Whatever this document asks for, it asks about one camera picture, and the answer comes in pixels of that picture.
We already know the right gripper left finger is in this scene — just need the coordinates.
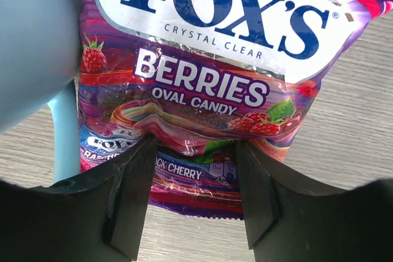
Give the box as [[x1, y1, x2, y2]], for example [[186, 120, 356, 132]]
[[1, 135, 157, 261]]

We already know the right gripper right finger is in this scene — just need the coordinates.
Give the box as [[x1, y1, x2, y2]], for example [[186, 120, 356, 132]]
[[236, 142, 392, 262]]

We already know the purple berries candy bag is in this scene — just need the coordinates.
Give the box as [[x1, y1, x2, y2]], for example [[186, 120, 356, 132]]
[[78, 0, 392, 219]]

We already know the light blue mug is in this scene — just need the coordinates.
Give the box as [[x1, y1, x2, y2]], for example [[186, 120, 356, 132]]
[[1, 0, 81, 182]]

